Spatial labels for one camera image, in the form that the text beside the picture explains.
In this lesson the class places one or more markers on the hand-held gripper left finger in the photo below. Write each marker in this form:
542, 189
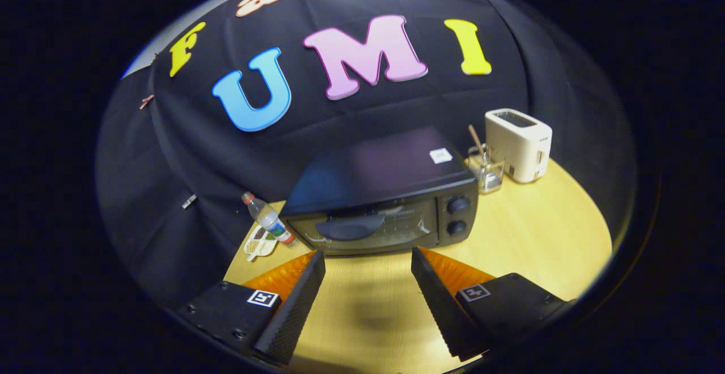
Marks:
294, 311

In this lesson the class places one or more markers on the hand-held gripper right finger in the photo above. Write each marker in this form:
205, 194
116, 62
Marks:
439, 306

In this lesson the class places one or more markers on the black toaster oven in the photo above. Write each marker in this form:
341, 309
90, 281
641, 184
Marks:
379, 170

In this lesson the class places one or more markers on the white bread toaster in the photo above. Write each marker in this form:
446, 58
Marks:
518, 147

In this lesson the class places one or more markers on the white snack dish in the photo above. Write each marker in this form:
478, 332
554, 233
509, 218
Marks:
257, 246

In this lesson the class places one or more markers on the clear plastic water bottle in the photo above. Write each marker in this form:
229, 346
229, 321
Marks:
269, 218

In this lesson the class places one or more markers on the glass jar with stick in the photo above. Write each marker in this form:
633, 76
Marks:
490, 175

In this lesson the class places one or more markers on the silver cloth clip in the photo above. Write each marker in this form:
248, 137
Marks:
188, 201

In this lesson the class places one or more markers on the black backdrop cloth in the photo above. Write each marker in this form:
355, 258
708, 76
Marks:
187, 153

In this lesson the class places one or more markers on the pink cloth clip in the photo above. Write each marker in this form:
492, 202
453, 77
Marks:
146, 101

